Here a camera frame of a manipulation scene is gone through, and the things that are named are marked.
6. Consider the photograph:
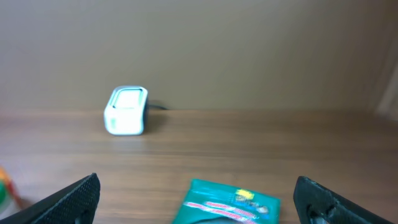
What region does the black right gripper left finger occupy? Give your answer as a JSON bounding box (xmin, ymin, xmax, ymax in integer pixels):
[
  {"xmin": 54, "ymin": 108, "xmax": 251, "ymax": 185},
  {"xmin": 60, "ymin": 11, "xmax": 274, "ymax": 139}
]
[{"xmin": 1, "ymin": 173, "xmax": 101, "ymax": 224}]

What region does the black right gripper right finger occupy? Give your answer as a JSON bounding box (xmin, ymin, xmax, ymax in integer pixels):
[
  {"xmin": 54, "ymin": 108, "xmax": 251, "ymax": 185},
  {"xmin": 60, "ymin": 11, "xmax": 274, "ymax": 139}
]
[{"xmin": 293, "ymin": 176, "xmax": 392, "ymax": 224}]

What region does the red sauce bottle green cap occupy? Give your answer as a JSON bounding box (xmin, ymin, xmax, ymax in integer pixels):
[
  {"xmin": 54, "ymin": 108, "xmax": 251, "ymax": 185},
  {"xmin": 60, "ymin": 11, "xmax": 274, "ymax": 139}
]
[{"xmin": 1, "ymin": 167, "xmax": 23, "ymax": 219}]

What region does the green glove package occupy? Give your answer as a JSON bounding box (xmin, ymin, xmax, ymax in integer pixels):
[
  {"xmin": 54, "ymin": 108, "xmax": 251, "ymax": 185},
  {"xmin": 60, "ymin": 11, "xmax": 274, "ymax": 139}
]
[{"xmin": 172, "ymin": 179, "xmax": 280, "ymax": 224}]

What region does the white barcode scanner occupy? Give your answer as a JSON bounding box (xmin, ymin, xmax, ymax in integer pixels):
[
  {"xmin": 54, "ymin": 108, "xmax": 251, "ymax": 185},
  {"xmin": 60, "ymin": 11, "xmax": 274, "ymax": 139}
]
[{"xmin": 103, "ymin": 85, "xmax": 148, "ymax": 136}]

